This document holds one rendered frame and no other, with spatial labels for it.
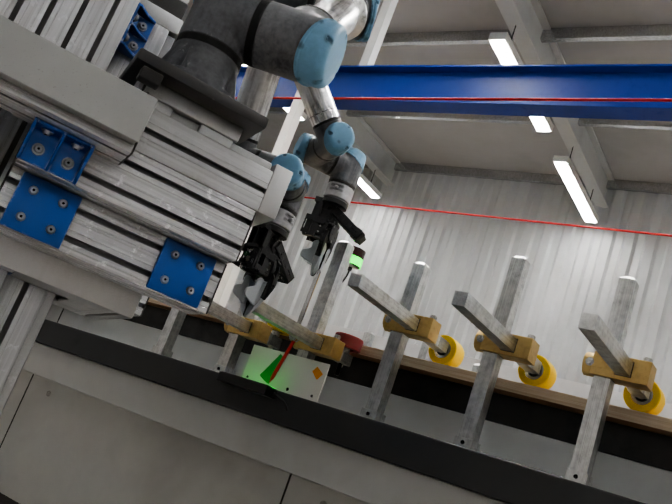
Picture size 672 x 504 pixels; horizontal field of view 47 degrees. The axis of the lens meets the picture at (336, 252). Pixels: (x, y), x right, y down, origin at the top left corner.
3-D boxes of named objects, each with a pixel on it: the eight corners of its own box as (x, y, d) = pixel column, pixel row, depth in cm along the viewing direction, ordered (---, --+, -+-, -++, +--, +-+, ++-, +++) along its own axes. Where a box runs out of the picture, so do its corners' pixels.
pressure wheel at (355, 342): (340, 374, 200) (355, 333, 203) (316, 367, 204) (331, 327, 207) (355, 382, 206) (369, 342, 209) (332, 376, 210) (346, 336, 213)
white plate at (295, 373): (315, 402, 189) (329, 364, 192) (240, 379, 204) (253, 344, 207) (317, 403, 189) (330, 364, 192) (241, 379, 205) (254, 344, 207)
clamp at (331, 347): (329, 356, 193) (336, 337, 194) (288, 345, 201) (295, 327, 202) (340, 362, 197) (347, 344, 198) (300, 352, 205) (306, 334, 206)
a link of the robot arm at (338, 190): (356, 196, 208) (350, 184, 201) (350, 211, 207) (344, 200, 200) (331, 190, 210) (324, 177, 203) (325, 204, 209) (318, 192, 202)
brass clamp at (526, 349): (526, 359, 165) (532, 337, 167) (470, 346, 173) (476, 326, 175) (535, 367, 170) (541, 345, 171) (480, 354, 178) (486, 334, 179)
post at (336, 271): (287, 411, 194) (349, 239, 206) (276, 407, 196) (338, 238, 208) (294, 414, 196) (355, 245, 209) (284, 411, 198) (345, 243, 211)
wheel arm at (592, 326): (596, 331, 131) (601, 312, 132) (575, 327, 133) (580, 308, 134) (651, 404, 169) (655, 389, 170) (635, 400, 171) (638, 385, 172)
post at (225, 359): (220, 380, 209) (282, 223, 221) (211, 378, 211) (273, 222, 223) (228, 384, 212) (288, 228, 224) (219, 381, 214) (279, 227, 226)
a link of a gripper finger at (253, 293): (231, 308, 169) (246, 270, 172) (247, 317, 174) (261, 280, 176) (241, 310, 168) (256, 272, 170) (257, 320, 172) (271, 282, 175)
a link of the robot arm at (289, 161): (248, 172, 165) (252, 190, 175) (297, 189, 164) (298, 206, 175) (261, 140, 167) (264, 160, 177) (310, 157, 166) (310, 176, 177)
